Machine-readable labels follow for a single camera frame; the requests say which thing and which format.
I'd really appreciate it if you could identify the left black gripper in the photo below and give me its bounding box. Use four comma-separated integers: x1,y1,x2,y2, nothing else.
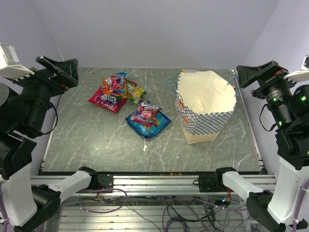
4,53,80,132

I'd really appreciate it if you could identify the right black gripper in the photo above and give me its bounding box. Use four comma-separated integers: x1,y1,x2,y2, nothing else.
236,59,302,129

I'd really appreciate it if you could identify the orange Fox's candy bag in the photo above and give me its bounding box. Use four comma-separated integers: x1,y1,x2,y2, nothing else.
101,75,120,95

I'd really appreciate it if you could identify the blue checkered paper bag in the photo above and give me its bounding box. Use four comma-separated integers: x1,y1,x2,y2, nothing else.
169,71,237,144

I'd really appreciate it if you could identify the red snack bag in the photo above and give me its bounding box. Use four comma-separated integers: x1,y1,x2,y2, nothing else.
88,78,137,114

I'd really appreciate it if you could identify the yellow green candy wrapper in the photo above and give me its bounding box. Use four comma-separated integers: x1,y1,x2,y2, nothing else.
127,80,147,104

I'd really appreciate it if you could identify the purple Fox's berries candy bag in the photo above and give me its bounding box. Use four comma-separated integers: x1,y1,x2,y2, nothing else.
131,100,161,127

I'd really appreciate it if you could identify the blue snack bag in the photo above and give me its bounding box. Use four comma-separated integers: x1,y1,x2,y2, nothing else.
126,111,171,139

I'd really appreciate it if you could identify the M&M's candy bag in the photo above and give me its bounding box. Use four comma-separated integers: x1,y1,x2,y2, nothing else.
115,72,127,94

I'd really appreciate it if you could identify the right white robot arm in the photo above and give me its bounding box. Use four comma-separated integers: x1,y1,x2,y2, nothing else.
213,61,309,232

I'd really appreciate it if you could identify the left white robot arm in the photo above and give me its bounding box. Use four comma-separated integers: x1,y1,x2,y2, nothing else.
0,56,98,232

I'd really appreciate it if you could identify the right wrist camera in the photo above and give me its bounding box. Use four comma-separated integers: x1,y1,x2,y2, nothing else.
283,55,309,84

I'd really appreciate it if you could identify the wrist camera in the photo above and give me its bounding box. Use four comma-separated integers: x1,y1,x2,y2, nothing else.
0,43,34,80
283,55,309,84

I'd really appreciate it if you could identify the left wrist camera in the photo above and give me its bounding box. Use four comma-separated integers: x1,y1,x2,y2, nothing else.
0,43,34,80

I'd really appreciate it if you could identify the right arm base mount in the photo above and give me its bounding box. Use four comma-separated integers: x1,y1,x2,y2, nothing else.
197,175,225,193

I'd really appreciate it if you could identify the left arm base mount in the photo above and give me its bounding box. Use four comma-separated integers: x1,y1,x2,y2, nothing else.
97,174,114,193

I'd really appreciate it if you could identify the aluminium frame rail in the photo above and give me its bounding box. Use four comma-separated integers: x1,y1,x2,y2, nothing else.
30,174,276,196

